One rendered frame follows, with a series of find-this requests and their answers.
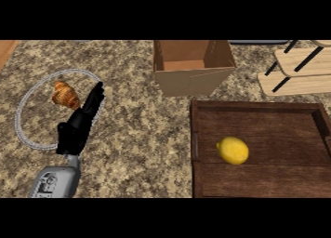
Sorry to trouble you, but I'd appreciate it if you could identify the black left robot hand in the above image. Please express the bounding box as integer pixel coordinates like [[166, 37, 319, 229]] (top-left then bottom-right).
[[55, 81, 107, 156]]

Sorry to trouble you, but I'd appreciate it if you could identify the yellow bell pepper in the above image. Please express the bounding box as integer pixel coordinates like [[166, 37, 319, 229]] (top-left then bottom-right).
[[216, 136, 251, 165]]

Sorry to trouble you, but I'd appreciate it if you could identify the dark wooden tray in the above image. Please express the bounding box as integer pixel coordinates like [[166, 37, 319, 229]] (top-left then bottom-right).
[[189, 99, 331, 199]]

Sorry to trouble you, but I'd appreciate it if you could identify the pale wooden tiered shelf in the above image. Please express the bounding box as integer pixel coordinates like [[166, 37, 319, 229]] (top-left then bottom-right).
[[257, 39, 331, 98]]

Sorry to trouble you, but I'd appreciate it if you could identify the brown croissant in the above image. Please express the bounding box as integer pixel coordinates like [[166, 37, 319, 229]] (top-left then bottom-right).
[[51, 80, 83, 111]]

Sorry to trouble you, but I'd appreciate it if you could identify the clear glass plate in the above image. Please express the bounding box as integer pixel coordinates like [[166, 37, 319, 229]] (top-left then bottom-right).
[[15, 68, 104, 152]]

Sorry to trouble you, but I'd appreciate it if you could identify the open cardboard box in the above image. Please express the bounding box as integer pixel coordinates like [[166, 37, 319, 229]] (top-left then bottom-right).
[[153, 39, 238, 98]]

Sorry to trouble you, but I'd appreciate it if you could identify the dark grey appliance edge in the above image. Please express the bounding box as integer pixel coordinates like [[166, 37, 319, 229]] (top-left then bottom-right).
[[228, 39, 291, 46]]

